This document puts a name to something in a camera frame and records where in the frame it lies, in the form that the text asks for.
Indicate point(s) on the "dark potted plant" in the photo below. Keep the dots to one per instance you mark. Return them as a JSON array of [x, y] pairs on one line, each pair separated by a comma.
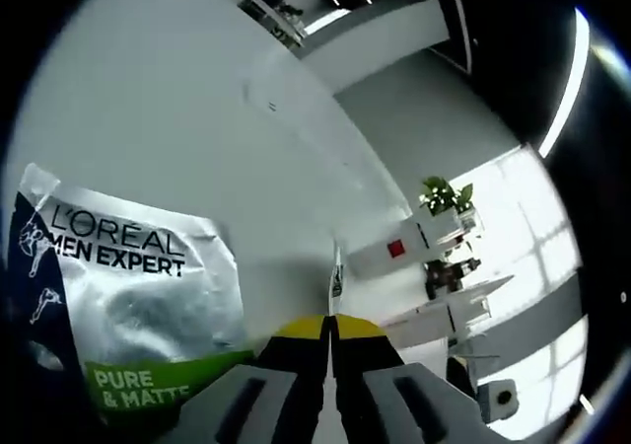
[[446, 276]]

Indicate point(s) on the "white cabinet red square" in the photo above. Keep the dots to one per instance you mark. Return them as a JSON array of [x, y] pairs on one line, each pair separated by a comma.
[[374, 254]]

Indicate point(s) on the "white desk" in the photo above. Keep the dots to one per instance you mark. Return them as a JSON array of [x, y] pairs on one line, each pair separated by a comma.
[[443, 311]]

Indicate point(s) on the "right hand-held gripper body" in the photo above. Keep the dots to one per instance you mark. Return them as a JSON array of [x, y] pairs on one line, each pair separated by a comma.
[[493, 407]]

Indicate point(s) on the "green silver skincare sachet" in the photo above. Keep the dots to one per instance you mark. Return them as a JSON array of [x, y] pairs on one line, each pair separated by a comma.
[[148, 291], [336, 281]]

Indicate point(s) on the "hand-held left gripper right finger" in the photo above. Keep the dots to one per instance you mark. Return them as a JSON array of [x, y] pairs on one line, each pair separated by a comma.
[[394, 404]]

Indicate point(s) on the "long curved ceiling light strip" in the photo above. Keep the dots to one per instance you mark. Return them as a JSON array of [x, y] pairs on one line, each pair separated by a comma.
[[567, 79]]

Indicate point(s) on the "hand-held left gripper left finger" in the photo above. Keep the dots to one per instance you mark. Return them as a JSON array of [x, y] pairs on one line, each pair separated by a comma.
[[256, 404]]

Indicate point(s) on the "green potted plant white pot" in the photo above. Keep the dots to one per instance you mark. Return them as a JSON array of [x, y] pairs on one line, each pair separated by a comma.
[[443, 195]]

